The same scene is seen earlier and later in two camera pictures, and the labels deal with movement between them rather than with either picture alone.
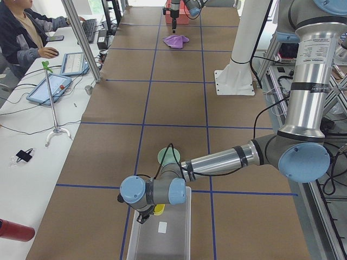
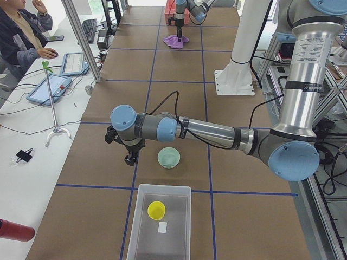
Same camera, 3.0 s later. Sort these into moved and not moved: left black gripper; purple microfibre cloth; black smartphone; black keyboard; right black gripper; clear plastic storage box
Moved: left black gripper; right black gripper
Not moved: clear plastic storage box; black keyboard; purple microfibre cloth; black smartphone
